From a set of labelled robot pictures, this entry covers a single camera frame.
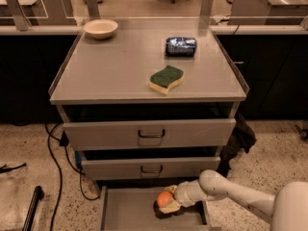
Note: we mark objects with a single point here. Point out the grey middle drawer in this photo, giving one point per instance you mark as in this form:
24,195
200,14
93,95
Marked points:
126,169

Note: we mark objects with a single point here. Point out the clear acrylic barrier panel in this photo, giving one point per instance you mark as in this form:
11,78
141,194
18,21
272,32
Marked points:
158,14

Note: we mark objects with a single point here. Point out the black cable floor left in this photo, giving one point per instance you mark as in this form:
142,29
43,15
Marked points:
5,168

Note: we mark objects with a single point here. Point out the grey bottom drawer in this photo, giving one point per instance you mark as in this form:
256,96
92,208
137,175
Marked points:
131,209

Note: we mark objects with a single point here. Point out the black bar on floor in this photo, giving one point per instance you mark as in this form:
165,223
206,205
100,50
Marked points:
38,195

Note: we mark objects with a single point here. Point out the green yellow sponge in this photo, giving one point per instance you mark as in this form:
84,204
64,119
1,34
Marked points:
166,79

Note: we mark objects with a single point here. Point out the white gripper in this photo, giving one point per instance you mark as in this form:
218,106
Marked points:
181,194

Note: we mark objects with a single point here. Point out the grey background desk left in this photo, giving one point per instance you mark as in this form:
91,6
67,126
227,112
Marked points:
40,12

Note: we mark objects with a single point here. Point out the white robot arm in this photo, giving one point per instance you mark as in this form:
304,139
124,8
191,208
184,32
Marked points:
285,211

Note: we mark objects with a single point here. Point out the grey top drawer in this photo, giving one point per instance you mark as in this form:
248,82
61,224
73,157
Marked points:
149,133

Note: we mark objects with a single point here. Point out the dark cloth behind cabinet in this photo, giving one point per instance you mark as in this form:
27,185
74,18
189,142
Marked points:
242,138

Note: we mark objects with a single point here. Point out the orange fruit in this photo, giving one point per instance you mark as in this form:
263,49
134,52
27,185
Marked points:
164,198

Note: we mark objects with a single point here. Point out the grey metal drawer cabinet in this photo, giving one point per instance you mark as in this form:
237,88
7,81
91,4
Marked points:
108,80

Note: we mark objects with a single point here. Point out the blue foil snack bag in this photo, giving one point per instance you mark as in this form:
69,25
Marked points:
180,47

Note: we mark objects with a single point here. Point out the grey drawer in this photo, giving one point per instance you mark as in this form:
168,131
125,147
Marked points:
149,133
131,209
126,169

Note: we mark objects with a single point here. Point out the white ceramic bowl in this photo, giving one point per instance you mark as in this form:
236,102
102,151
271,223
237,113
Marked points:
101,28

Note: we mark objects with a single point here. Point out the grey background desk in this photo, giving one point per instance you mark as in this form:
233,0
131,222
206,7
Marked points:
268,12
40,12

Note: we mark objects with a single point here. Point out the grey background desk right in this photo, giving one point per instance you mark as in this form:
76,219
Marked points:
268,12

